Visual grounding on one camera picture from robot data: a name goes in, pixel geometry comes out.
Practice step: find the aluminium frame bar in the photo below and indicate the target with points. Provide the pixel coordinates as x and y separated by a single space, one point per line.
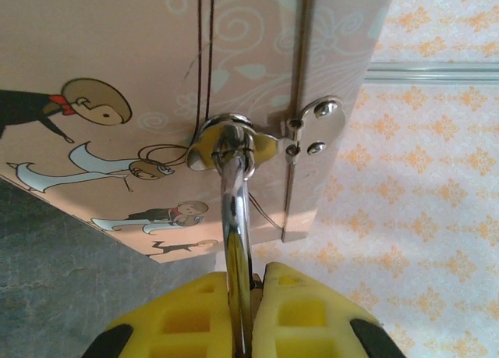
429 72

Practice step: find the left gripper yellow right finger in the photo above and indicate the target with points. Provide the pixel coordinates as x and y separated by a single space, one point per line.
312 295

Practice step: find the small brass padlock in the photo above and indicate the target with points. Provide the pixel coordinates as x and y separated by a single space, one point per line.
234 217

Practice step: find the silver box hasp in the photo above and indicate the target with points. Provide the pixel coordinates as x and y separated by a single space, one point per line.
331 120

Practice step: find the pink cartoon couple tin box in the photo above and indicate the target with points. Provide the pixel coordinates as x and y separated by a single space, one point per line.
117 42

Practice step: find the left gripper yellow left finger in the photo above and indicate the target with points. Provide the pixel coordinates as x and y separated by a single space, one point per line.
175 295

